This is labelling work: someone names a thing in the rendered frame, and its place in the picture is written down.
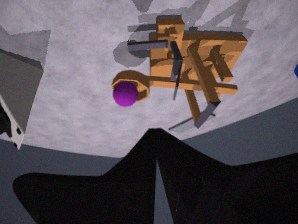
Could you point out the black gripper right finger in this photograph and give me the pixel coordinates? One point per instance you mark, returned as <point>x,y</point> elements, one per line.
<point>201,190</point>

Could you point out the blue mug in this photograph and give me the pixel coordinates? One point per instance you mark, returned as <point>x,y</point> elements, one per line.
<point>295,68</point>

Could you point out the purple ball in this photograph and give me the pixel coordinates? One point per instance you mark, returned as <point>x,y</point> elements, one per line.
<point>125,93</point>

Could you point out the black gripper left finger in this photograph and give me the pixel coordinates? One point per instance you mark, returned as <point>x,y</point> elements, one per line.
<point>124,195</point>

